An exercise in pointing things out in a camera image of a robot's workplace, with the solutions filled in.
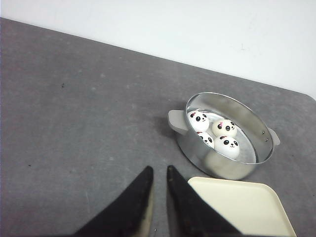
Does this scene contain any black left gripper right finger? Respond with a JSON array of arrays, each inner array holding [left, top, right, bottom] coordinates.
[[166, 165, 242, 237]]

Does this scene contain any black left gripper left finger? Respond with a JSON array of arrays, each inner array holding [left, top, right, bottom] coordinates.
[[74, 166, 154, 237]]

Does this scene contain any white panda bun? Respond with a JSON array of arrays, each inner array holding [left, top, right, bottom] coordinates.
[[197, 131, 214, 148], [214, 135, 240, 159], [187, 110, 210, 132], [212, 118, 237, 137]]

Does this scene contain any cream rectangular tray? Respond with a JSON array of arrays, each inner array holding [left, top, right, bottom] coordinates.
[[188, 176, 296, 237]]

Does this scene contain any stainless steel steamer pot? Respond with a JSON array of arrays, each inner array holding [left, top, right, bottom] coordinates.
[[168, 92, 280, 180]]

